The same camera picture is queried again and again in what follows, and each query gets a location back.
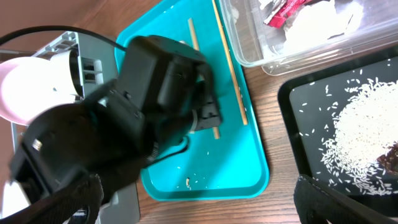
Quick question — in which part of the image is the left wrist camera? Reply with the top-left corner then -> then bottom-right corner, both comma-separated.
116,35 -> 206,114

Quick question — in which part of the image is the wooden chopstick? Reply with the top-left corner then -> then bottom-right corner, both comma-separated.
212,0 -> 248,126
188,18 -> 220,139

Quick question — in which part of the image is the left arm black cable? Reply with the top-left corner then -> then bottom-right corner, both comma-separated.
0,26 -> 190,166

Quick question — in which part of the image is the clear plastic bin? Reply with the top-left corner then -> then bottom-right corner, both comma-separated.
220,0 -> 397,76

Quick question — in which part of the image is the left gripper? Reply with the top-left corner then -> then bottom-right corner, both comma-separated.
183,61 -> 222,133

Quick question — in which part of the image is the white napkin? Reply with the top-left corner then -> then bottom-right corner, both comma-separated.
265,0 -> 363,54

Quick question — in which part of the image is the grey metal bowl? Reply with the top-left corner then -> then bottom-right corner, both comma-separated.
50,50 -> 83,96

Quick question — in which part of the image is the medium white bowl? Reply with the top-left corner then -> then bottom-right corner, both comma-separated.
6,60 -> 78,124

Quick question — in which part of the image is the teal serving tray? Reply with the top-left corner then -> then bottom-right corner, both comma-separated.
117,0 -> 269,201

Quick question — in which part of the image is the red snack wrapper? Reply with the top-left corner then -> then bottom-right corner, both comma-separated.
264,0 -> 311,29

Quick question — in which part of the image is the white rice pile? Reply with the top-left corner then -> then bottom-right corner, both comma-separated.
322,79 -> 397,196

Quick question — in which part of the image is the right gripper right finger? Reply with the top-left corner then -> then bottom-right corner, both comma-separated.
294,175 -> 396,224

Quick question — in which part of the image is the black waste tray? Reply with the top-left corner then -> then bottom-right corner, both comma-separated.
277,46 -> 397,217

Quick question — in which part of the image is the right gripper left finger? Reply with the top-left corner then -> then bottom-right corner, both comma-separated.
1,175 -> 103,224

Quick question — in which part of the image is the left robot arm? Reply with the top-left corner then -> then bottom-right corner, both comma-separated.
10,63 -> 221,203

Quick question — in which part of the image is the grey dish rack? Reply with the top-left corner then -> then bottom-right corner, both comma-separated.
6,30 -> 141,224

